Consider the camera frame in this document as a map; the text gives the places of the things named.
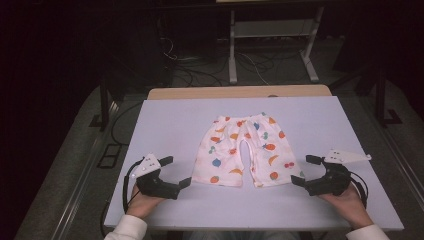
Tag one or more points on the wooden table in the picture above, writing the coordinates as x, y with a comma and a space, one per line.
233, 92

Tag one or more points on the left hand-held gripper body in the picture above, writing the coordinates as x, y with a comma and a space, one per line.
156, 186

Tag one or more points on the person's left hand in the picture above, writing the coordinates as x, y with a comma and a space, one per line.
143, 203

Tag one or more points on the white metal desk frame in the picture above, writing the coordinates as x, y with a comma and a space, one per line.
232, 50

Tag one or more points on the white fruit print pants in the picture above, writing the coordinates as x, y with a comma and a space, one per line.
220, 150

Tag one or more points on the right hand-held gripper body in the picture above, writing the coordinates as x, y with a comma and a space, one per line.
328, 181

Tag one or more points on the person's right hand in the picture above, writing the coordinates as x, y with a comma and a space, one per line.
348, 206

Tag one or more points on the black metal stand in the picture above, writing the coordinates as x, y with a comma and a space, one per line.
104, 106
380, 100

